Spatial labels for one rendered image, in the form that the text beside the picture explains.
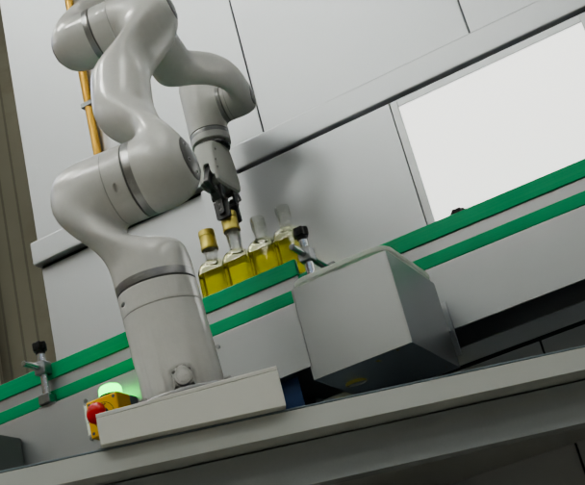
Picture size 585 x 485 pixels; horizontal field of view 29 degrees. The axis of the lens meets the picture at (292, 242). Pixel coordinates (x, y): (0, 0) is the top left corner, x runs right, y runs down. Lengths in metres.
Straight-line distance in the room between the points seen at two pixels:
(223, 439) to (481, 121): 1.02
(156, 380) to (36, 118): 1.43
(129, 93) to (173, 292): 0.37
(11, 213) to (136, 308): 4.07
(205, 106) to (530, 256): 0.79
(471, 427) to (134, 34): 0.85
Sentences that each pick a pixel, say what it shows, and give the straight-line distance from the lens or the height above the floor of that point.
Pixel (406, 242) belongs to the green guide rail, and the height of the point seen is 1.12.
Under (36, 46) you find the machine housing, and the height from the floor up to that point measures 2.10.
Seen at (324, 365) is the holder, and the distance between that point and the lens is 1.76.
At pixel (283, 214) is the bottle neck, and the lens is 2.25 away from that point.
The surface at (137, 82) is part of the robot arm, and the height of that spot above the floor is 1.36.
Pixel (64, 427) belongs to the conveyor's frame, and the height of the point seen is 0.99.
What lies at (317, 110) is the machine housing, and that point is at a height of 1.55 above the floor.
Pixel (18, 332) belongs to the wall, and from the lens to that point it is 5.43.
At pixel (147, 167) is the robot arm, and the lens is 1.69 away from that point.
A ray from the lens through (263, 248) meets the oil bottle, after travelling 2.23.
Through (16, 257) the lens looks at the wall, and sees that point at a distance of 5.58.
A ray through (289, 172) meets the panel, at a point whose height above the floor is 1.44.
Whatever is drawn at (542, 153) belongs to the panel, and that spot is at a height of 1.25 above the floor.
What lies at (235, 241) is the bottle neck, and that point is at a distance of 2.28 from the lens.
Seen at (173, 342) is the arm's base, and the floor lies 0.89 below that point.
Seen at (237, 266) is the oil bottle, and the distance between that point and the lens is 2.24.
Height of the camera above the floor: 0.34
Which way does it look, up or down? 24 degrees up
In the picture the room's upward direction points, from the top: 15 degrees counter-clockwise
